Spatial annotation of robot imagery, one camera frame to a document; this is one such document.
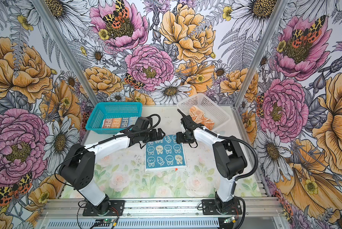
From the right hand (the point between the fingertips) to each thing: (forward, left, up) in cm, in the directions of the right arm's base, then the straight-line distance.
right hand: (181, 144), depth 93 cm
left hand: (+1, +14, +5) cm, 15 cm away
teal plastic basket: (+30, +60, +1) cm, 67 cm away
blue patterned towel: (-5, +10, -5) cm, 12 cm away
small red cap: (-15, +3, -5) cm, 16 cm away
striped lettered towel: (+21, +47, -2) cm, 52 cm away
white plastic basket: (+23, -30, -2) cm, 38 cm away
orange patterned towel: (+26, -15, -2) cm, 30 cm away
